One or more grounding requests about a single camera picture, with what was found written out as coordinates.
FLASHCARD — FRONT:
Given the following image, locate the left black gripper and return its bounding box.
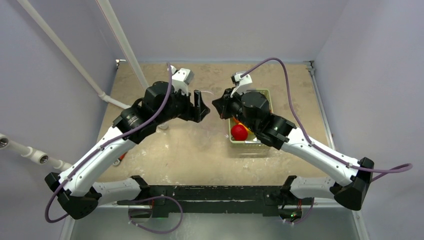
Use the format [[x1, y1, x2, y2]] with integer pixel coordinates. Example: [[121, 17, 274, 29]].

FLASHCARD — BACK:
[[156, 84, 209, 125]]

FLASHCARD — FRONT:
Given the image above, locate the red tomato toy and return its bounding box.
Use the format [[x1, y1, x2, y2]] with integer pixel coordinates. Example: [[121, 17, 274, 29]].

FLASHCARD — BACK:
[[230, 123, 249, 141]]

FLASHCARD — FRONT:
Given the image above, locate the clear pink zip bag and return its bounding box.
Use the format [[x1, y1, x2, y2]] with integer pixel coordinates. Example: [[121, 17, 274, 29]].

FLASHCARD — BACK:
[[201, 90, 215, 96]]

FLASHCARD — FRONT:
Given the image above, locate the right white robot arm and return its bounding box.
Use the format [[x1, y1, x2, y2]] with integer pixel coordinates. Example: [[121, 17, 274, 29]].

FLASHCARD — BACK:
[[212, 88, 375, 211]]

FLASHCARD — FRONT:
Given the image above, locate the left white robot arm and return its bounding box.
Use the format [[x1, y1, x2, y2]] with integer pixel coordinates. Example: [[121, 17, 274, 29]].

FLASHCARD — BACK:
[[44, 81, 210, 220]]

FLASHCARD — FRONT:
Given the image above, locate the yellow bell pepper toy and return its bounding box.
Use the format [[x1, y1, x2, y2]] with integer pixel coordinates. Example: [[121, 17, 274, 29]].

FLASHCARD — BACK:
[[238, 123, 253, 134]]

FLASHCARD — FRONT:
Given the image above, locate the light green plastic basket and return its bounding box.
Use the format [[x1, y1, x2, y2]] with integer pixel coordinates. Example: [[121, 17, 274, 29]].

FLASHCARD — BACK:
[[227, 88, 275, 156]]

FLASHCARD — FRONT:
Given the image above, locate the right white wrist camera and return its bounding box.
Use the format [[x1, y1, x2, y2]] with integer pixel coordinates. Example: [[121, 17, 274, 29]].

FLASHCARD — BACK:
[[230, 71, 253, 98]]

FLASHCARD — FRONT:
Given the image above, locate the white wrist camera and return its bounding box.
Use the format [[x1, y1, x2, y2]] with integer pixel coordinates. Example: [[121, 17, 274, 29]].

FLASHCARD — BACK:
[[230, 71, 253, 98], [170, 65, 195, 97]]

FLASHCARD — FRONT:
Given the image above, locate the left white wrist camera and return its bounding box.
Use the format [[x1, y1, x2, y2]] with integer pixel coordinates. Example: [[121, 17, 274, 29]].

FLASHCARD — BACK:
[[170, 65, 195, 97]]

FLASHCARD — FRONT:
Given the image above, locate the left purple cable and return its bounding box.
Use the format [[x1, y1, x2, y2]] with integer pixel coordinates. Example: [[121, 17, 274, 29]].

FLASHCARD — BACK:
[[44, 62, 174, 224]]

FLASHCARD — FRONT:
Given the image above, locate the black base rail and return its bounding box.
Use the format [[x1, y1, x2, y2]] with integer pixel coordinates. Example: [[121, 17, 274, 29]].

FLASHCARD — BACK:
[[117, 185, 313, 218]]

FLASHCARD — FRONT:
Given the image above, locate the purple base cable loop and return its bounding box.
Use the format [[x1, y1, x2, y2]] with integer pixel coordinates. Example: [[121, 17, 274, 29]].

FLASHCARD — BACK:
[[127, 196, 184, 235]]

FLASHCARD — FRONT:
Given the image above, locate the aluminium frame rail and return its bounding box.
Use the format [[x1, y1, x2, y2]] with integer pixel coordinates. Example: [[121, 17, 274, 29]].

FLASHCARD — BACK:
[[303, 60, 370, 240]]

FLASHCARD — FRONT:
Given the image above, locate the white PVC pipe frame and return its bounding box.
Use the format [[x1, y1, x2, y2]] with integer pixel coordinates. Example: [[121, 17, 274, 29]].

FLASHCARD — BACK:
[[0, 0, 170, 174]]

